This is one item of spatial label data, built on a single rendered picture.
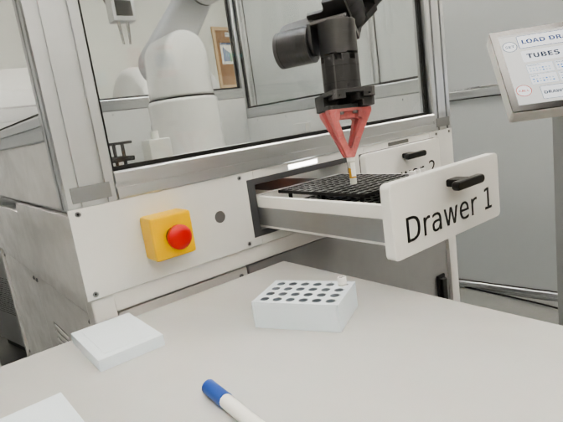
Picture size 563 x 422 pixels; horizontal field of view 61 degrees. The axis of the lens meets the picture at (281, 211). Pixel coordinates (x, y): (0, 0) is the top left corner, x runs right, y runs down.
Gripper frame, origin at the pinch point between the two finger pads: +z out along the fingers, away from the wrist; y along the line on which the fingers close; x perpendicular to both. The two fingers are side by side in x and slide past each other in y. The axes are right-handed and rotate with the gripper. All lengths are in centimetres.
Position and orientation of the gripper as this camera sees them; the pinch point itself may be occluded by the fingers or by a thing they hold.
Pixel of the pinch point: (348, 151)
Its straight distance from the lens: 75.9
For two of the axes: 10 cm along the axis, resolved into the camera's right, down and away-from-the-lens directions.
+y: 2.0, 1.0, -9.8
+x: 9.7, -1.4, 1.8
